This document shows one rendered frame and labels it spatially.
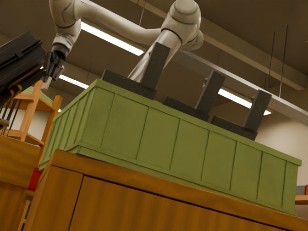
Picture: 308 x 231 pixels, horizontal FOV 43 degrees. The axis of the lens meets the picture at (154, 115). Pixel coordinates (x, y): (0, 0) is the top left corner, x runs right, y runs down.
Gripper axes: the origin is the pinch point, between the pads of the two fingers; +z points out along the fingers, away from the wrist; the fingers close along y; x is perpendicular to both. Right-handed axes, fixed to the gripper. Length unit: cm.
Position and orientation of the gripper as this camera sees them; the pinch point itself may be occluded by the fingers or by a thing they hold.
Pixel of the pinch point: (46, 83)
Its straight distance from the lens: 180.7
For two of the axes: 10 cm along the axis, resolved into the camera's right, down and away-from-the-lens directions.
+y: 4.8, 5.4, 6.9
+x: -8.6, 1.1, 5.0
